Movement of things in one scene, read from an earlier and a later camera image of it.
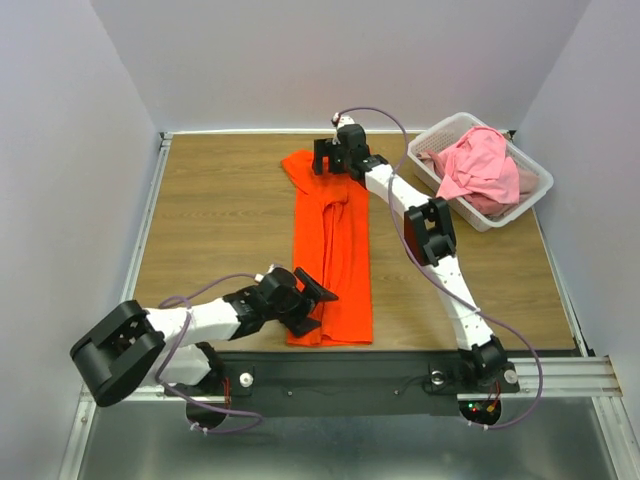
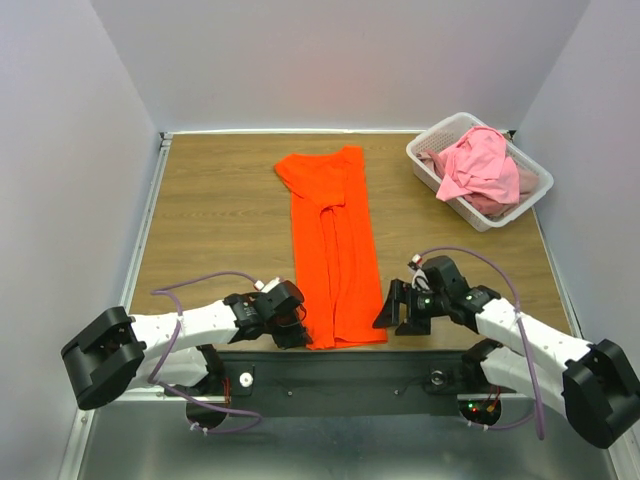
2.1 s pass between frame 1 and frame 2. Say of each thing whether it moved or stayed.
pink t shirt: stayed
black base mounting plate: stayed
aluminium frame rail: stayed
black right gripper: moved
